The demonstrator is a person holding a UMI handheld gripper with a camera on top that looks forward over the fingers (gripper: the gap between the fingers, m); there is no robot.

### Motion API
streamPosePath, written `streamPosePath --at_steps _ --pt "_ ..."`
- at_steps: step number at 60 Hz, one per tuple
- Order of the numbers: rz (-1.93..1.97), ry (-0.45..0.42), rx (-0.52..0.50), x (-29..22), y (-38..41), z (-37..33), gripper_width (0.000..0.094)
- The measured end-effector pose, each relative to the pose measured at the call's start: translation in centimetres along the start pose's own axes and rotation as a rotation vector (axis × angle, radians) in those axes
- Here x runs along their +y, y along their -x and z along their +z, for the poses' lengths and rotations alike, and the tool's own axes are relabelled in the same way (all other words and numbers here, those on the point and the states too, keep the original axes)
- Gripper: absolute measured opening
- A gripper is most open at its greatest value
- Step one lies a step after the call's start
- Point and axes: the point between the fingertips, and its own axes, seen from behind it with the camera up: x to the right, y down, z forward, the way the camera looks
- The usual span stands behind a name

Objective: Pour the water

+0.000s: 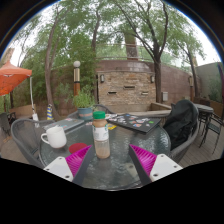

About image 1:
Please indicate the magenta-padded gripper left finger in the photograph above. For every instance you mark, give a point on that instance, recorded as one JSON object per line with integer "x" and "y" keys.
{"x": 76, "y": 160}

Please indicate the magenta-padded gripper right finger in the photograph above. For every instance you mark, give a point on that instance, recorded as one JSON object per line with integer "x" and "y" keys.
{"x": 148, "y": 160}

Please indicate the green-capped coffee drink bottle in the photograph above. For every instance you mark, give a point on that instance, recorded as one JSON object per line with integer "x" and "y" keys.
{"x": 101, "y": 136}

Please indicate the white ceramic mug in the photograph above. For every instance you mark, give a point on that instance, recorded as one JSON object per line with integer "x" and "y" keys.
{"x": 56, "y": 137}

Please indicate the grey laptop with stickers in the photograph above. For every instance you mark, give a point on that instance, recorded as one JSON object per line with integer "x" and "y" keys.
{"x": 65, "y": 124}

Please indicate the black laptop with stickers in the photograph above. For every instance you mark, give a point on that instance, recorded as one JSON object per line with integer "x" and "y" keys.
{"x": 136, "y": 122}

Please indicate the black jacket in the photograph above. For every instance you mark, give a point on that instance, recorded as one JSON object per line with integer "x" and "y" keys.
{"x": 181, "y": 121}

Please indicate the blue-yellow striped closed umbrella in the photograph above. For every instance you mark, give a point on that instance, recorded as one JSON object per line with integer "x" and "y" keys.
{"x": 50, "y": 112}

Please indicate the grey mesh patio chair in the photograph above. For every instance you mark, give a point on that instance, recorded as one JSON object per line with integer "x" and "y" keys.
{"x": 25, "y": 136}

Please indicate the green plant in blue pot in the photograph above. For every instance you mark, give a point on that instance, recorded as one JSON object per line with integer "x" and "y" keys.
{"x": 84, "y": 103}

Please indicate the dark metal patio chair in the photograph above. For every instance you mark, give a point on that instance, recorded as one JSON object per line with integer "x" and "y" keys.
{"x": 213, "y": 128}

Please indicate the orange patio umbrella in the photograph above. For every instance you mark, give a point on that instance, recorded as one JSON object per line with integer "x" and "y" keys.
{"x": 11, "y": 78}

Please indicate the grey wall utility box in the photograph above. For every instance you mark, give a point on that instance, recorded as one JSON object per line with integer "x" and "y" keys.
{"x": 165, "y": 96}

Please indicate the wall lantern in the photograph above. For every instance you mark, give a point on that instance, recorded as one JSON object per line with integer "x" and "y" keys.
{"x": 153, "y": 79}
{"x": 102, "y": 78}

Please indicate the globe-topped wooden lamp post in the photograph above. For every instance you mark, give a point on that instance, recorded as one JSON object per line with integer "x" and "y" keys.
{"x": 77, "y": 78}

